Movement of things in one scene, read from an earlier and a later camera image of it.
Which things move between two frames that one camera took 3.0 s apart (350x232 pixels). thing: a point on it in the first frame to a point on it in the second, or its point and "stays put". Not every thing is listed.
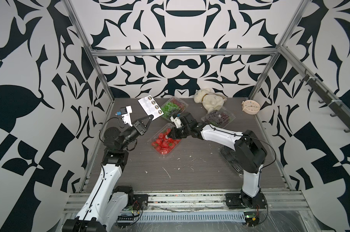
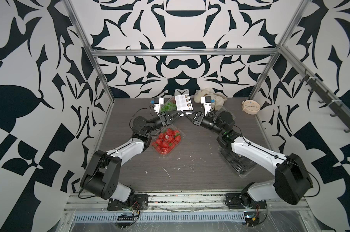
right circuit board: (252, 219) stays put
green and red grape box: (172, 107) stays put
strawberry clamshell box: (161, 142) stays put
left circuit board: (124, 220) stays put
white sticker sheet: (150, 107) to (183, 102)
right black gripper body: (182, 132) to (205, 122)
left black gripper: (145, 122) to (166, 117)
